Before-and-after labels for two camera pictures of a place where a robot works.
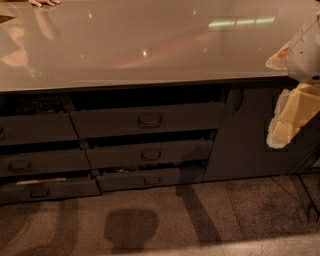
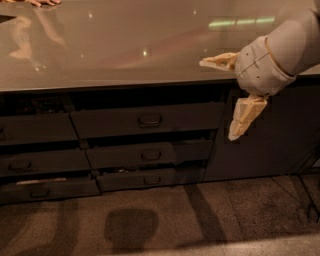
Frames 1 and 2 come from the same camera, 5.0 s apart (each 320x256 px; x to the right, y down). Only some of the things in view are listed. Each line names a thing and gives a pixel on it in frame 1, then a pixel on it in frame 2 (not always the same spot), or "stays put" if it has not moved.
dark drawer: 96,123 stays put
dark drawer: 36,128 stays put
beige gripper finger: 295,108 → 245,110
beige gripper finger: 280,60 → 226,61
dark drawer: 15,193 stays put
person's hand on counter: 41,3 stays put
